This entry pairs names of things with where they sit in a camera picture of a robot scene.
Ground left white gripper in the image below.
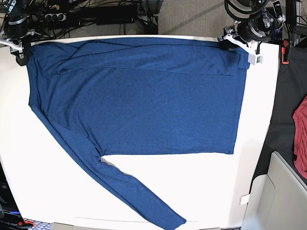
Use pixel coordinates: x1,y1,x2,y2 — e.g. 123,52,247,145
217,26,256,54

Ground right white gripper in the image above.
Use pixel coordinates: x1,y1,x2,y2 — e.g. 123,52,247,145
0,29,35,66

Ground blue long-sleeve T-shirt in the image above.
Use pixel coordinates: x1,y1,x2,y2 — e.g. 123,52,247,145
26,38,249,230

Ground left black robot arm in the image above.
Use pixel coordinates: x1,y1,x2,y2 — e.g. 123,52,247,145
218,0,286,56

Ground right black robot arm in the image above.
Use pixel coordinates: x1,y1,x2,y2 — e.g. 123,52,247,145
0,0,35,66

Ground orange clamp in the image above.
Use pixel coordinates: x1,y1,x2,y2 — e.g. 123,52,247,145
281,39,290,64

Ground red cloth pile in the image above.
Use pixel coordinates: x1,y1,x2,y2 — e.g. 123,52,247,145
293,96,307,179

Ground beige plastic bin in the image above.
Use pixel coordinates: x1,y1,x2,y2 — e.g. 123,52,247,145
241,151,307,230

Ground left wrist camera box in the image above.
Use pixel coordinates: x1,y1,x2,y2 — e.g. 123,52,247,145
248,54,263,65

